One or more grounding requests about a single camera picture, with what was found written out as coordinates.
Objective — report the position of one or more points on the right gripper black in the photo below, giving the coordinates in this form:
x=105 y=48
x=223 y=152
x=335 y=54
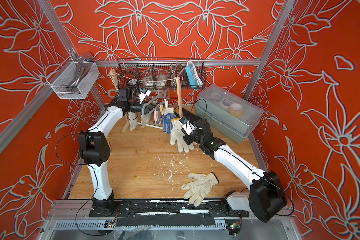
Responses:
x=186 y=137

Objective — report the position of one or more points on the grey clip hanger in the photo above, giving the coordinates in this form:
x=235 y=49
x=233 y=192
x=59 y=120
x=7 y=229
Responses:
x=150 y=102

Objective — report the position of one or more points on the blue dotted glove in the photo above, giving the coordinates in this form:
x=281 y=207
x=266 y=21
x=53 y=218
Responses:
x=166 y=120

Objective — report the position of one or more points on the wooden drying rack stand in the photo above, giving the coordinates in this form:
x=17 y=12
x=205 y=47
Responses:
x=113 y=75

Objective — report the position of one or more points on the white glove front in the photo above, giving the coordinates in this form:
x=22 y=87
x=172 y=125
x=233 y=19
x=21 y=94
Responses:
x=199 y=188

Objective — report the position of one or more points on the white cotton glove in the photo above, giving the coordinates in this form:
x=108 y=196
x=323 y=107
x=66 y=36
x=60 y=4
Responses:
x=132 y=118
x=145 y=119

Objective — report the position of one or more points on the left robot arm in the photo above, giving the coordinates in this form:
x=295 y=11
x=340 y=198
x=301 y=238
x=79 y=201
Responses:
x=94 y=148

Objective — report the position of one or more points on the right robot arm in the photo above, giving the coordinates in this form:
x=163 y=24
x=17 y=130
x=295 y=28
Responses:
x=266 y=196

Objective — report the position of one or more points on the pink clothespin clip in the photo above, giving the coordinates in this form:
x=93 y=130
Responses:
x=156 y=116

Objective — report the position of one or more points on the white dice block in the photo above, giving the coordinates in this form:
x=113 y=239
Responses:
x=148 y=81

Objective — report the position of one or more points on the grey plastic storage box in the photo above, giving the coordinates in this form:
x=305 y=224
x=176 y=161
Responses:
x=233 y=116

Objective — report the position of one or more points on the light blue box in basket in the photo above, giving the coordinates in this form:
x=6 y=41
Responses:
x=193 y=75

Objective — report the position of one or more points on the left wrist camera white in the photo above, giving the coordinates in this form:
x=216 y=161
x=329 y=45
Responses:
x=143 y=94

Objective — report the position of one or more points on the black wire basket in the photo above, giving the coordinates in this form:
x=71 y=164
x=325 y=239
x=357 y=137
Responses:
x=161 y=73

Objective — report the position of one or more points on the clear plastic wall bin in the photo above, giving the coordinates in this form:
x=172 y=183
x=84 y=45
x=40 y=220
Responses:
x=75 y=79

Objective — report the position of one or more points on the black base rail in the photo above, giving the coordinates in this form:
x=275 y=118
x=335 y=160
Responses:
x=167 y=212

